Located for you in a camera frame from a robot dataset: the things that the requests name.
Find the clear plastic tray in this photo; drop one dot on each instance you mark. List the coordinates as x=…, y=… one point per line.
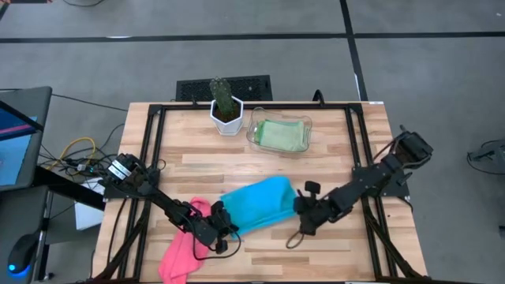
x=307, y=130

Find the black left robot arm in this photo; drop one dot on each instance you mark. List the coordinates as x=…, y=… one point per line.
x=169, y=205

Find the pale green microfiber towel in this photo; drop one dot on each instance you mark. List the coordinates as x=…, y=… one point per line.
x=282, y=136

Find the white hexagonal plant pot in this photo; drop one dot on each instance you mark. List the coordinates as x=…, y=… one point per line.
x=229, y=128

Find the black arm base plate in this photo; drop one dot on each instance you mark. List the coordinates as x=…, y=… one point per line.
x=394, y=191
x=118, y=193

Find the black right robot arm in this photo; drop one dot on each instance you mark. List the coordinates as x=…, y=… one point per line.
x=363, y=185

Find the black aluminium table frame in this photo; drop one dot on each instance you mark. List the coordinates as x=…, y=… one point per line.
x=177, y=106

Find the green cactus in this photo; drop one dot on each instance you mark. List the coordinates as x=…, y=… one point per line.
x=223, y=96

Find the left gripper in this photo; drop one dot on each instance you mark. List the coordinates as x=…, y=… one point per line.
x=221, y=225

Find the monitor with blue screen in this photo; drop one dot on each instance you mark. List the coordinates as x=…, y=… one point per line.
x=12, y=158

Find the black table clamp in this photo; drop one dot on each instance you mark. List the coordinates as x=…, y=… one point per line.
x=319, y=96

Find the blue microfiber towel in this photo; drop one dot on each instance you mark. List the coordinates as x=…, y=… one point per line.
x=260, y=205

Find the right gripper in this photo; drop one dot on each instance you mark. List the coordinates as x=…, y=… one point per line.
x=313, y=213

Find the pink microfiber towel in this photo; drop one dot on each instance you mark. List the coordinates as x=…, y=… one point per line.
x=185, y=252

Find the white paper box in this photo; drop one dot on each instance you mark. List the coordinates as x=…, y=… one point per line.
x=88, y=215

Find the black perforated floor box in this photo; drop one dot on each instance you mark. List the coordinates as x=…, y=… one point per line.
x=189, y=88

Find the grey side desk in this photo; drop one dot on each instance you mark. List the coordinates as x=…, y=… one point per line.
x=16, y=213

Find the office chair base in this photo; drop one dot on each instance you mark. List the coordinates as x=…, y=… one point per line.
x=493, y=152

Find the black computer mouse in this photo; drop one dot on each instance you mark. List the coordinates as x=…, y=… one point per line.
x=21, y=254

